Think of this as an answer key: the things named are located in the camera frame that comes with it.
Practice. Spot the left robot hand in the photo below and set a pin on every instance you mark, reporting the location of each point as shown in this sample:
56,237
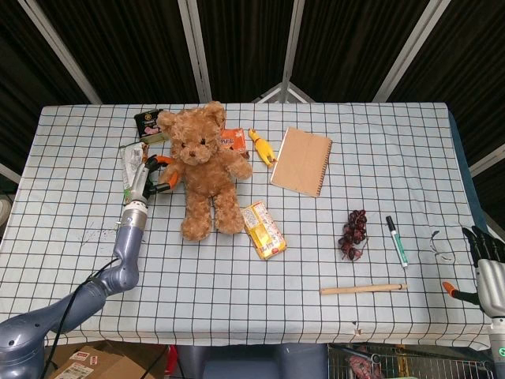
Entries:
150,179

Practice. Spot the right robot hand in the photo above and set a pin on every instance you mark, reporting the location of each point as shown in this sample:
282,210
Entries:
486,276

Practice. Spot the brown teddy bear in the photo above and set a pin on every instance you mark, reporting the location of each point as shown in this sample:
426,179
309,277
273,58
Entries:
205,169

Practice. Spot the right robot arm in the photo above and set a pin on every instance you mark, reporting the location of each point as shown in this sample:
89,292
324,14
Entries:
497,349

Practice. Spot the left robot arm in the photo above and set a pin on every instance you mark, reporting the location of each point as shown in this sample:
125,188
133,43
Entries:
79,292

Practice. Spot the green white snack bag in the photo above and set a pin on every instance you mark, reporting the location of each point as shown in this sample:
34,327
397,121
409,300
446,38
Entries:
132,163

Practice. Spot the black luncheon meat tin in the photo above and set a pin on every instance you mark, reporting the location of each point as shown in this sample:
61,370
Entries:
150,126

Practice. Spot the orange snack packet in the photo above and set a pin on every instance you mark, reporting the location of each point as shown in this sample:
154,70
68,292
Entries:
234,140

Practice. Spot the green white marker pen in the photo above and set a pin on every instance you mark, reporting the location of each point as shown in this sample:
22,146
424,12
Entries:
396,241

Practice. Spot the yellow rubber chicken toy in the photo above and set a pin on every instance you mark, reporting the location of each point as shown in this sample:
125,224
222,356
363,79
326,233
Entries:
262,149

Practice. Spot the wooden stick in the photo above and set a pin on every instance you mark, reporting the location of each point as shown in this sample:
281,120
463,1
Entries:
363,289

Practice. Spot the yellow biscuit box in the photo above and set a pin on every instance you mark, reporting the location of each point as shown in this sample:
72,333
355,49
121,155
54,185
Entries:
263,231

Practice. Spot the dark red grape bunch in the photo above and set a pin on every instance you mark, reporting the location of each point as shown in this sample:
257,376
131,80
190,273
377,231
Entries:
353,235

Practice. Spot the brown spiral notebook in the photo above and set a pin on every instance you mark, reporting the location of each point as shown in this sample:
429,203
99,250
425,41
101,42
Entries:
301,162

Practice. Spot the white checkered tablecloth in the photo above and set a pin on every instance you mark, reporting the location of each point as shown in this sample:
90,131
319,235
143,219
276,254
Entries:
252,308

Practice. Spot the cardboard box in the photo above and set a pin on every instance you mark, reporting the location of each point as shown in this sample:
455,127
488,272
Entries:
98,361

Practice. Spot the blue grey chair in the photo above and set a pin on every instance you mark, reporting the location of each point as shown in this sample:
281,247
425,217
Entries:
252,361

